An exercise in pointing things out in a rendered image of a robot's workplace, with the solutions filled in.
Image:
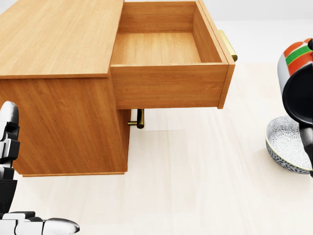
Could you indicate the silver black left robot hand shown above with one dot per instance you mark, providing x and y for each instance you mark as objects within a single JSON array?
[{"x": 9, "y": 147}]

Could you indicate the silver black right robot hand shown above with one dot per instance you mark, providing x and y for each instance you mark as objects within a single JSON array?
[{"x": 308, "y": 144}]

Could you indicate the wooden cabinet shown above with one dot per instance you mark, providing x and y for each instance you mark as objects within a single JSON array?
[{"x": 56, "y": 102}]

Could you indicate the closed wooden drawer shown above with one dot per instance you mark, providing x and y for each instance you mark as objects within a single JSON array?
[{"x": 125, "y": 147}]

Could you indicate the open wooden drawer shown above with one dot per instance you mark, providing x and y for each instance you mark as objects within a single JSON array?
[{"x": 168, "y": 83}]

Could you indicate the patterned black white bowl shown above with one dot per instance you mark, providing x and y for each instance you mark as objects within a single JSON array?
[{"x": 283, "y": 144}]

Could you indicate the white mug with orange stripes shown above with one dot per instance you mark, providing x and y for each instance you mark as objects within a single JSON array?
[{"x": 297, "y": 98}]

